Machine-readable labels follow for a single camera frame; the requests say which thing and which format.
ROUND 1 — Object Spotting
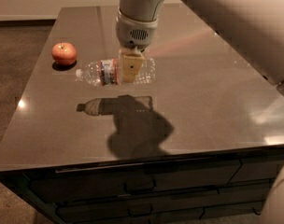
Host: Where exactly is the red apple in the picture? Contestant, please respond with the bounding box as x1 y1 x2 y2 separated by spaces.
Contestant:
51 42 78 65

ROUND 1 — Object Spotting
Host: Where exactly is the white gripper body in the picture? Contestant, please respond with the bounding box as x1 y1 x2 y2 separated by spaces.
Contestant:
116 8 158 50

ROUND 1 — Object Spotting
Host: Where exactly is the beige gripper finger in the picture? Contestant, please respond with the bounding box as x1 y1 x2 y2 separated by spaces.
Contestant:
121 54 144 83
119 47 143 57

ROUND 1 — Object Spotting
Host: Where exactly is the dark drawer cabinet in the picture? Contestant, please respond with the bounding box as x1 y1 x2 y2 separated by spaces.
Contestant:
0 145 284 224

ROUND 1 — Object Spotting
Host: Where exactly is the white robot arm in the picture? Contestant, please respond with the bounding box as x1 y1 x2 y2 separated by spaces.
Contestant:
116 0 284 96

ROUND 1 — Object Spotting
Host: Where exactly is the clear plastic water bottle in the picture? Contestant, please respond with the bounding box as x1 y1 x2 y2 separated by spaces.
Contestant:
76 58 155 87

